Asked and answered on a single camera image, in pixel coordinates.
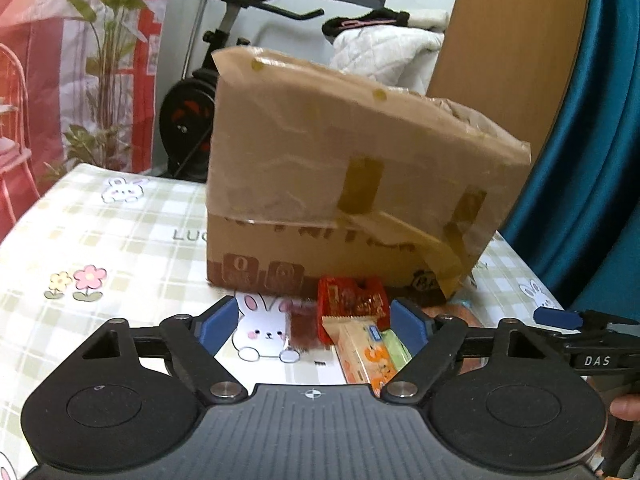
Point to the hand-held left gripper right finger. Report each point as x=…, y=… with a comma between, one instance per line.
x=406, y=327

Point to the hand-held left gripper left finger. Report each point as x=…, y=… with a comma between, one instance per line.
x=220, y=322

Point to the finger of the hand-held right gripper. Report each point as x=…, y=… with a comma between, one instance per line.
x=600, y=355

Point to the orange snack bar packet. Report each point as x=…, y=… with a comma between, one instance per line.
x=360, y=360

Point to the taped cardboard box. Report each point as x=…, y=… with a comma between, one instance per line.
x=325, y=160

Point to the person's right hand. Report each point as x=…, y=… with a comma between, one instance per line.
x=627, y=406

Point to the light green snack packet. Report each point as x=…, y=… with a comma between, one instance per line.
x=395, y=350

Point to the dark red snack packet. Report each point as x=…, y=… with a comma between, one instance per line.
x=302, y=332

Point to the teal curtain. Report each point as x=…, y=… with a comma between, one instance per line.
x=600, y=160

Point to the black exercise bike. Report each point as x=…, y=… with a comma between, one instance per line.
x=190, y=115

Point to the white quilted jacket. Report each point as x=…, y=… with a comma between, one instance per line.
x=380, y=50

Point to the wooden board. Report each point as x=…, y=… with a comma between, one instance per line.
x=500, y=35

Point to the black cloth with pink trim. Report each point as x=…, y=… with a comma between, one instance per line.
x=350, y=24

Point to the printed backdrop cloth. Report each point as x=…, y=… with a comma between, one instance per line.
x=50, y=60

